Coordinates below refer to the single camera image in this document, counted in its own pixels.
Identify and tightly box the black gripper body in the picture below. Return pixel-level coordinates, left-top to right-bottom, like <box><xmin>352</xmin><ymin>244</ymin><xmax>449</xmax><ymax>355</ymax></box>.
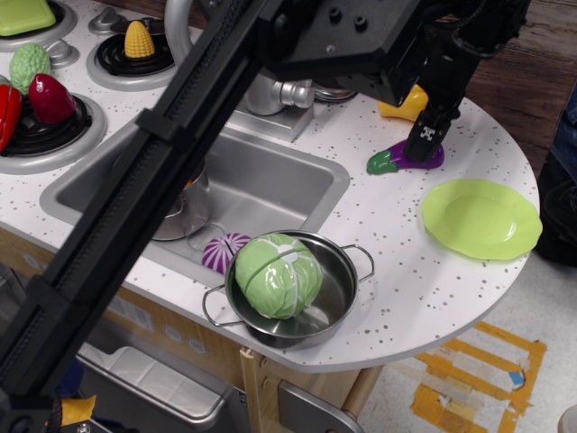
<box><xmin>418</xmin><ymin>1</ymin><xmax>527</xmax><ymax>122</ymax></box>

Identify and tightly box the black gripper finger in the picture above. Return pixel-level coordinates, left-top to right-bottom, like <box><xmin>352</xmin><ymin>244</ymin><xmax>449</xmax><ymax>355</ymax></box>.
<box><xmin>403</xmin><ymin>110</ymin><xmax>444</xmax><ymax>161</ymax></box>

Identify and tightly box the purple toy eggplant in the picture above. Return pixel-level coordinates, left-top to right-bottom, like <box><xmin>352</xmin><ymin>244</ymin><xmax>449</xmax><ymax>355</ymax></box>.
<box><xmin>366</xmin><ymin>140</ymin><xmax>444</xmax><ymax>175</ymax></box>

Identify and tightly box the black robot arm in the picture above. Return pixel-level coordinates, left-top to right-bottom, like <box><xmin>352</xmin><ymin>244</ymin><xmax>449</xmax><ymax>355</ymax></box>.
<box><xmin>1</xmin><ymin>1</ymin><xmax>528</xmax><ymax>432</ymax></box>

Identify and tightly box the green plastic plate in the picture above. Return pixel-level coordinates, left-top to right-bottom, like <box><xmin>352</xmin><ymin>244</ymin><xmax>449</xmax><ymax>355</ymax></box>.
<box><xmin>421</xmin><ymin>180</ymin><xmax>543</xmax><ymax>261</ymax></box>

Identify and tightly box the yellow toy bell pepper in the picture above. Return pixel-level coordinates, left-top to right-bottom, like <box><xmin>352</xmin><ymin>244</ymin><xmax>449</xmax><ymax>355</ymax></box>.
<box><xmin>378</xmin><ymin>85</ymin><xmax>429</xmax><ymax>122</ymax></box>

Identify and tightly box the steel pot lid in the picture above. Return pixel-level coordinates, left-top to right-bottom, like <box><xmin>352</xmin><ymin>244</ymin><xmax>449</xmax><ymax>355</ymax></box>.
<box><xmin>314</xmin><ymin>86</ymin><xmax>357</xmax><ymax>103</ymax></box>

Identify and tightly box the silver toy faucet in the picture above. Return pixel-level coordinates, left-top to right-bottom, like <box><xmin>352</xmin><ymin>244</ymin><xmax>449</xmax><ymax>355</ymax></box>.
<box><xmin>227</xmin><ymin>74</ymin><xmax>315</xmax><ymax>142</ymax></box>

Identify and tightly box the grey toy sink basin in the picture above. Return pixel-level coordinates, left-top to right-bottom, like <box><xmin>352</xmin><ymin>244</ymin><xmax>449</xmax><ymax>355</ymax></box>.
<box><xmin>40</xmin><ymin>122</ymin><xmax>350</xmax><ymax>287</ymax></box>

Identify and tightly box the green toy cabbage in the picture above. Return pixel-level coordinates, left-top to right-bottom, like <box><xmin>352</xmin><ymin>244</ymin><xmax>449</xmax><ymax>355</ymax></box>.
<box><xmin>234</xmin><ymin>233</ymin><xmax>324</xmax><ymax>319</ymax></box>

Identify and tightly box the purple striped toy onion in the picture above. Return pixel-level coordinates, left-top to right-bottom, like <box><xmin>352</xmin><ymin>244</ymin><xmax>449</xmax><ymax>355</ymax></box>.
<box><xmin>201</xmin><ymin>233</ymin><xmax>252</xmax><ymax>274</ymax></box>

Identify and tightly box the yellow tape on floor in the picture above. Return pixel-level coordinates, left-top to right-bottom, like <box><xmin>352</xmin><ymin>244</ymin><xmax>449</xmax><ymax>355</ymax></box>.
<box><xmin>406</xmin><ymin>322</ymin><xmax>547</xmax><ymax>432</ymax></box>

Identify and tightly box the tall steel pot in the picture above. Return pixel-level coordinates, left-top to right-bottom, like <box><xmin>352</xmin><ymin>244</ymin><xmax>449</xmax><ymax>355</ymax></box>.
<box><xmin>152</xmin><ymin>163</ymin><xmax>211</xmax><ymax>241</ymax></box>

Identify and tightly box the grey curved pipe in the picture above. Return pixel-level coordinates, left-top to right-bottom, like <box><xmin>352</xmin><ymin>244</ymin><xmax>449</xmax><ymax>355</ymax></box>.
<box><xmin>164</xmin><ymin>0</ymin><xmax>194</xmax><ymax>69</ymax></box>

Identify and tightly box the yellow toy corn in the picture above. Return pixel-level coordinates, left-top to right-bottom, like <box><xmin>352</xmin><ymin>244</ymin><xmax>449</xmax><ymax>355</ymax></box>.
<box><xmin>124</xmin><ymin>21</ymin><xmax>156</xmax><ymax>59</ymax></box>

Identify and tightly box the black rear stove burner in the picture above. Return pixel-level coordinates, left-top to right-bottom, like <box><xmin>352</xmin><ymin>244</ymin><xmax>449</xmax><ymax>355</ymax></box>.
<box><xmin>87</xmin><ymin>17</ymin><xmax>177</xmax><ymax>92</ymax></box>

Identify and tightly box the black stove burner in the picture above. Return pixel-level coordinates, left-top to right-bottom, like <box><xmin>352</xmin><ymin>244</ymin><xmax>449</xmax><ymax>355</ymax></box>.
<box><xmin>87</xmin><ymin>17</ymin><xmax>177</xmax><ymax>92</ymax></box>
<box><xmin>1</xmin><ymin>95</ymin><xmax>107</xmax><ymax>175</ymax></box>

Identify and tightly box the grey stove knob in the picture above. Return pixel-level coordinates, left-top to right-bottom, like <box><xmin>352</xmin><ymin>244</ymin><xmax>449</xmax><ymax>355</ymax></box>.
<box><xmin>87</xmin><ymin>6</ymin><xmax>127</xmax><ymax>35</ymax></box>

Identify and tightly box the dark red toy strawberry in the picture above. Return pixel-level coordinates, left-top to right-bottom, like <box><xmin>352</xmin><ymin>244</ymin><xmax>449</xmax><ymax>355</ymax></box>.
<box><xmin>28</xmin><ymin>73</ymin><xmax>77</xmax><ymax>124</ymax></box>

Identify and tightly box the black front stove burner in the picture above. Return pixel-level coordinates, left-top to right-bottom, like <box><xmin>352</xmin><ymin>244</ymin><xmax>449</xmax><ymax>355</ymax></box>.
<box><xmin>1</xmin><ymin>95</ymin><xmax>107</xmax><ymax>175</ymax></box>

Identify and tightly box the grey oven door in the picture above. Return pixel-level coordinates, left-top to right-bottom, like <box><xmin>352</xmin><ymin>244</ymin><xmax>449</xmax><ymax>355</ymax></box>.
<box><xmin>77</xmin><ymin>344</ymin><xmax>250</xmax><ymax>432</ymax></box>

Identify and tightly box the green bumpy toy vegetable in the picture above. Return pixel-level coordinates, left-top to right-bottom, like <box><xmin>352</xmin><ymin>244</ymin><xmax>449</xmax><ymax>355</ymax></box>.
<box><xmin>9</xmin><ymin>43</ymin><xmax>51</xmax><ymax>95</ymax></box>

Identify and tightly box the red toy pepper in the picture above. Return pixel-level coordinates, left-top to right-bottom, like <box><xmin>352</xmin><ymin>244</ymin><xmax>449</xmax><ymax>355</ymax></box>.
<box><xmin>0</xmin><ymin>84</ymin><xmax>23</xmax><ymax>151</ymax></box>

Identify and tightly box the green toy lid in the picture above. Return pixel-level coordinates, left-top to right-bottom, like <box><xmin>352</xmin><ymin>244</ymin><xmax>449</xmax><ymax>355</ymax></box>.
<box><xmin>0</xmin><ymin>0</ymin><xmax>56</xmax><ymax>37</ymax></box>

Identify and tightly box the steel pan with handles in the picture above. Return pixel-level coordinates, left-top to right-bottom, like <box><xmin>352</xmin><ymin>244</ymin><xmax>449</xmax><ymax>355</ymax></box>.
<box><xmin>221</xmin><ymin>230</ymin><xmax>363</xmax><ymax>350</ymax></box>

